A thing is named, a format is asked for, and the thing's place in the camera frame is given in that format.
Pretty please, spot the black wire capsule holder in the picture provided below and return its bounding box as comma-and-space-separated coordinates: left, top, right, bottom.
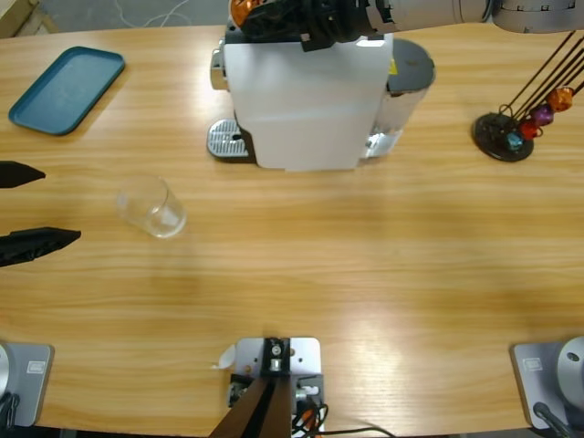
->
471, 28, 584, 163

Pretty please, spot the clear drinking glass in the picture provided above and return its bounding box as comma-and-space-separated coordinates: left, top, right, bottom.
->
114, 174, 189, 240

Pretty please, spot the thin black cable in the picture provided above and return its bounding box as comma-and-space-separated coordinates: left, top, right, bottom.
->
325, 425, 396, 438

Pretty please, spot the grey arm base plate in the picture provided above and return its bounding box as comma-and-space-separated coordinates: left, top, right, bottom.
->
0, 341, 57, 429
509, 336, 584, 432

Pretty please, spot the white paper tag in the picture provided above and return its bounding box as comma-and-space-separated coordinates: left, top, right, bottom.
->
209, 343, 238, 371

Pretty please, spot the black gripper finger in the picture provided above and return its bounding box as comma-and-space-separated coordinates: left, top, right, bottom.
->
0, 226, 82, 269
0, 161, 47, 190

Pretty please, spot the black base cable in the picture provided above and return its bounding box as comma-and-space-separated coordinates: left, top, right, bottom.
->
532, 401, 574, 438
0, 391, 21, 431

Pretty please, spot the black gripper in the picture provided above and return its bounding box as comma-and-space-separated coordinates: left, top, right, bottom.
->
240, 0, 396, 53

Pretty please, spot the white capsule coffee machine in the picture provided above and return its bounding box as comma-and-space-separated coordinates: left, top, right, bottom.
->
208, 25, 396, 174

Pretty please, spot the silver black drip tray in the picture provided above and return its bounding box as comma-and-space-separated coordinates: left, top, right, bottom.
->
206, 117, 256, 165

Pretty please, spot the purple coffee capsule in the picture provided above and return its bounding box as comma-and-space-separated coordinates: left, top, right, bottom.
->
533, 104, 556, 127

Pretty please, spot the orange black cable bundle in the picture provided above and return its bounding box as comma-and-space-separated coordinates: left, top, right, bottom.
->
290, 401, 330, 438

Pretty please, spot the white floor cable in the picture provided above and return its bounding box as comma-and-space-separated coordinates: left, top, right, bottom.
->
112, 0, 193, 29

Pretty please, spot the teal plastic tray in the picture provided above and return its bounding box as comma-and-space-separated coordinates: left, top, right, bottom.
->
7, 45, 127, 138

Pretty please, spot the dark camera post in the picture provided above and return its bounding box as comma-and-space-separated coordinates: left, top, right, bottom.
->
210, 336, 294, 438

